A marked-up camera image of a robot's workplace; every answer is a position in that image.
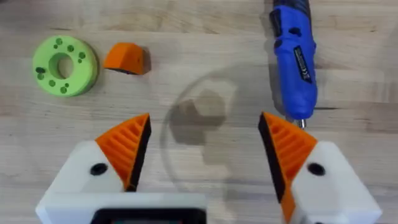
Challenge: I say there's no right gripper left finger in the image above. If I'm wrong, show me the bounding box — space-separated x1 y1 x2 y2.
47 113 152 194

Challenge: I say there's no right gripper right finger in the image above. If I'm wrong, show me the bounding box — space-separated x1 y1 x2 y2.
257 111 383 224

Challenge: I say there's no blue electric screwdriver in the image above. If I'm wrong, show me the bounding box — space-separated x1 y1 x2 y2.
269 0 318 129

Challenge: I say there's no orange ribbed wedge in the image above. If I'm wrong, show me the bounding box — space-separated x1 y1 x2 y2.
103 42 146 76

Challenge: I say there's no green disc with holes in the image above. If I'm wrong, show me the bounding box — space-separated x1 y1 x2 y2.
32 34 99 98

